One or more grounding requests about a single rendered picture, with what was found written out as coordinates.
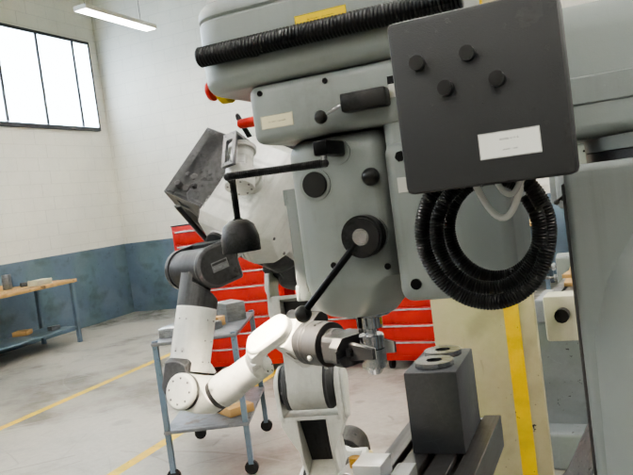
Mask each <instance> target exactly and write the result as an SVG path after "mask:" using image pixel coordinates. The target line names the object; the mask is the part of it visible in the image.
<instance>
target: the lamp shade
mask: <svg viewBox="0 0 633 475"><path fill-rule="evenodd" d="M221 247H222V254H239V253H245V252H251V251H257V250H261V243H260V236H259V233H258V231H257V229H256V227H255V225H254V223H253V222H251V221H249V220H247V219H242V218H240V219H233V220H232V221H228V222H227V223H226V224H225V225H224V226H223V229H222V234H221Z"/></svg>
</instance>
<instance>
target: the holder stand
mask: <svg viewBox="0 0 633 475"><path fill-rule="evenodd" d="M403 375H404V383H405V390H406V398H407V404H408V412H409V420H410V427H411V435H412V442H413V450H414V453H437V454H466V452H467V450H468V448H469V445H470V443H471V441H472V439H473V436H474V434H475V432H476V430H477V428H478V426H479V423H480V416H479V401H478V393H477V386H476V378H475V370H474V362H473V354H472V349H471V348H464V349H461V347H460V346H457V345H441V346H434V347H430V348H427V349H426V350H424V351H423V352H422V353H421V355H420V356H419V357H418V358H417V359H416V360H415V361H414V362H413V364H412V365H411V366H410V367H409V368H408V369H407V370H406V371H405V372H404V374H403Z"/></svg>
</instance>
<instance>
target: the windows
mask: <svg viewBox="0 0 633 475"><path fill-rule="evenodd" d="M0 126H10V127H27V128H44V129H61V130H78V131H94V132H100V131H102V130H101V125H100V118H99V111H98V105H97V98H96V92H95V86H94V79H93V72H92V66H91V60H90V53H89V43H88V42H86V41H79V40H75V39H70V38H66V37H61V36H58V35H54V34H49V33H45V32H40V31H37V30H32V29H28V28H24V27H19V26H16V25H8V24H3V23H0Z"/></svg>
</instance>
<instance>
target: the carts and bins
mask: <svg viewBox="0 0 633 475"><path fill-rule="evenodd" d="M248 321H250V324H251V331H252V332H253V331H255V330H256V328H255V320H254V311H253V310H249V312H246V310H245V304H244V301H240V300H233V299H230V300H225V301H220V302H218V307H217V315H216V323H215V331H214V338H213V339H219V338H226V337H230V338H231V341H232V348H233V355H234V361H235V362H236V361H237V360H239V359H240V357H239V350H238V344H237V337H236V336H237V335H238V334H239V333H240V331H241V330H242V329H243V328H244V326H245V325H246V324H247V322H248ZM173 328H174V322H173V323H171V324H169V325H167V326H164V327H162V328H160V329H158V334H159V338H158V339H157V340H153V341H152V343H151V347H152V348H153V355H154V367H155V373H156V380H157V386H158V393H159V399H160V406H161V413H162V419H163V425H164V436H165V438H166V445H167V452H168V458H169V465H170V471H169V472H168V474H167V475H181V471H180V470H179V469H177V468H176V464H175V457H174V450H173V444H172V438H171V435H172V434H183V433H191V432H195V436H196V437H197V438H199V439H203V438H205V436H206V431H208V430H216V429H224V428H232V427H240V426H243V429H244V435H245V442H246V449H247V456H248V462H247V463H246V465H245V470H246V472H247V473H249V474H255V473H256V472H257V471H258V468H259V465H258V463H257V461H255V460H254V459H253V452H252V439H251V432H250V422H251V420H252V416H253V414H254V412H255V409H256V407H257V405H258V402H259V401H260V399H261V405H262V412H263V421H262V422H261V429H262V430H263V431H265V432H267V431H270V430H271V428H272V421H271V420H270V419H268V410H267V403H266V396H265V386H264V383H263V381H262V382H260V383H259V384H258V385H259V386H254V387H253V388H252V389H250V390H249V391H248V392H247V393H246V394H245V395H244V396H243V397H242V398H241V399H239V400H238V401H236V402H235V403H233V404H232V405H230V406H229V407H226V408H224V409H223V410H222V411H220V412H219V413H216V414H194V413H190V412H187V411H183V410H181V411H180V412H179V413H178V414H177V416H176V417H175V418H174V420H173V421H172V422H171V423H170V419H169V412H168V406H167V399H166V395H165V393H164V391H163V389H162V382H163V373H162V367H161V360H160V353H159V347H158V346H165V345H171V343H172V336H173Z"/></svg>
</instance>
